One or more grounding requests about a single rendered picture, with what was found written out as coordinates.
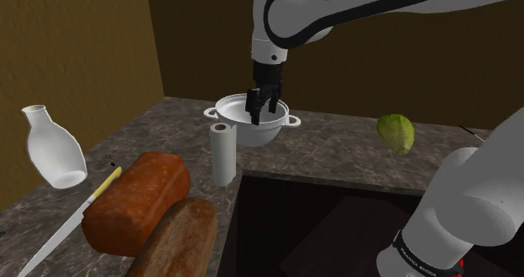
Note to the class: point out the brown long bread loaf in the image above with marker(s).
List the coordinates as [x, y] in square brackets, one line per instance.
[180, 239]

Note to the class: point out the white paper towel roll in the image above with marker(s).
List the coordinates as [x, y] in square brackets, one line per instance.
[223, 155]

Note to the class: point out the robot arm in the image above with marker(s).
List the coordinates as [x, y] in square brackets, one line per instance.
[471, 194]

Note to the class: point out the reddish-brown bread loaf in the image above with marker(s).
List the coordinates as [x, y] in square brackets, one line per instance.
[135, 202]

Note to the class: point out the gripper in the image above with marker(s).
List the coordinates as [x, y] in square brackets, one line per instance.
[267, 75]

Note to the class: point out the white ceramic vase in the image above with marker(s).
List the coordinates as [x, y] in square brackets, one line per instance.
[53, 151]

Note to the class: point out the green cabbage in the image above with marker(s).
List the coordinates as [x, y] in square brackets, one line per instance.
[396, 133]

